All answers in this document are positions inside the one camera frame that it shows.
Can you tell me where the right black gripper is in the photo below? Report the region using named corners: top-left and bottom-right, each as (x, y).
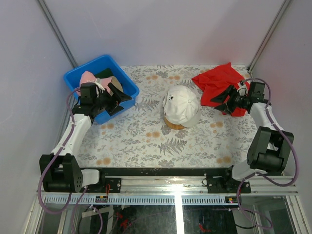
top-left (209, 85), bottom-right (249, 115)

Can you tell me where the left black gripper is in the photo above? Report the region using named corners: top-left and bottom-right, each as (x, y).
top-left (94, 83), bottom-right (132, 116)

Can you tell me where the red cloth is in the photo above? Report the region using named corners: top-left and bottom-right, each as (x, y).
top-left (192, 62), bottom-right (245, 107)

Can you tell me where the white cap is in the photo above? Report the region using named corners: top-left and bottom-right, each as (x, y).
top-left (163, 85), bottom-right (201, 128)

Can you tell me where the wooden hat stand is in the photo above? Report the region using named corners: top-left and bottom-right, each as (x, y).
top-left (164, 117), bottom-right (186, 130)

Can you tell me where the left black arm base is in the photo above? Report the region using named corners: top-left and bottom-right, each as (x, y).
top-left (95, 175), bottom-right (122, 194)

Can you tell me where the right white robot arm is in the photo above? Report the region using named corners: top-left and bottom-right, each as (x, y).
top-left (211, 82), bottom-right (294, 193)

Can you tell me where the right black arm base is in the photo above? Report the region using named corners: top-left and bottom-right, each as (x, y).
top-left (206, 175), bottom-right (240, 194)

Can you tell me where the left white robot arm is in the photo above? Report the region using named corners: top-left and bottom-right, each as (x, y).
top-left (39, 82), bottom-right (132, 193)

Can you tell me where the khaki cap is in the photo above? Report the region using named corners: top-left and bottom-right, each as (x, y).
top-left (106, 76), bottom-right (123, 96)

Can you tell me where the dark green cap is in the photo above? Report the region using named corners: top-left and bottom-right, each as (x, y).
top-left (95, 68), bottom-right (114, 79)

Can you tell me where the pink cap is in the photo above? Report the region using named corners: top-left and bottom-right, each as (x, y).
top-left (79, 71), bottom-right (113, 92)

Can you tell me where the blue plastic bin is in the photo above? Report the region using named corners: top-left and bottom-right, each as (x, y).
top-left (64, 55), bottom-right (139, 124)

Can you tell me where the floral table mat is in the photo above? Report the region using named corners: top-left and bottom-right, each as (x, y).
top-left (77, 65), bottom-right (257, 168)

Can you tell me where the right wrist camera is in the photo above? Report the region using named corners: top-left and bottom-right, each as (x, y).
top-left (239, 81), bottom-right (265, 100)

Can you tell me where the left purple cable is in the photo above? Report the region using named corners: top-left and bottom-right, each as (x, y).
top-left (37, 87), bottom-right (103, 234)

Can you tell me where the purple cable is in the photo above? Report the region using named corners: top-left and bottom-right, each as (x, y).
top-left (37, 87), bottom-right (103, 234)
top-left (236, 78), bottom-right (300, 230)

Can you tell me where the aluminium rail frame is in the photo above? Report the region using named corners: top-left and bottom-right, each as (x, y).
top-left (37, 167), bottom-right (311, 234)

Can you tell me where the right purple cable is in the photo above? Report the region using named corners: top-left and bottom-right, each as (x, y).
top-left (236, 78), bottom-right (300, 230)

